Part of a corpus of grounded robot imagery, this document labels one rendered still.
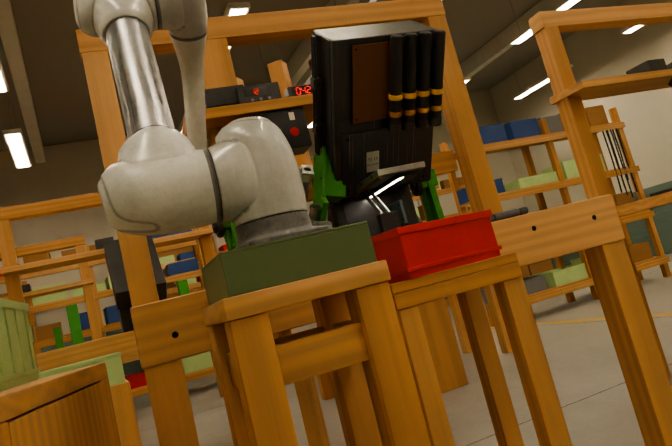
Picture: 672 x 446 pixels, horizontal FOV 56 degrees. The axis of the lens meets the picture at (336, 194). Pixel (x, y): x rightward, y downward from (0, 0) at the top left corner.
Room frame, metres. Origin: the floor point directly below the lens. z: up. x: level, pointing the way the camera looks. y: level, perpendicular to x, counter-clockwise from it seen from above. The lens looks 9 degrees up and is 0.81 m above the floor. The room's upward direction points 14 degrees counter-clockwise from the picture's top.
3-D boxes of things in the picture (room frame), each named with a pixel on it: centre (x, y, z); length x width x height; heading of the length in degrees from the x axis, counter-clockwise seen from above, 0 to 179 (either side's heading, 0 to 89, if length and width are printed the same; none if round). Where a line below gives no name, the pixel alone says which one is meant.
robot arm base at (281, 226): (1.31, 0.13, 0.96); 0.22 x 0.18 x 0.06; 120
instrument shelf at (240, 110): (2.36, 0.05, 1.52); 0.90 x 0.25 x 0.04; 110
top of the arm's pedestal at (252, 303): (1.30, 0.14, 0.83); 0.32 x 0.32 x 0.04; 21
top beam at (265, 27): (2.39, 0.07, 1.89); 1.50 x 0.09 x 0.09; 110
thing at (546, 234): (1.85, -0.13, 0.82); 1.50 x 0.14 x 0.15; 110
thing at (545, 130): (7.63, -2.53, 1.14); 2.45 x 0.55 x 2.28; 114
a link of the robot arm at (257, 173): (1.29, 0.15, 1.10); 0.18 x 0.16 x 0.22; 108
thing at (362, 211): (2.28, -0.09, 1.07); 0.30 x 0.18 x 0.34; 110
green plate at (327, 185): (2.03, 0.01, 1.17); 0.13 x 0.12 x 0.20; 110
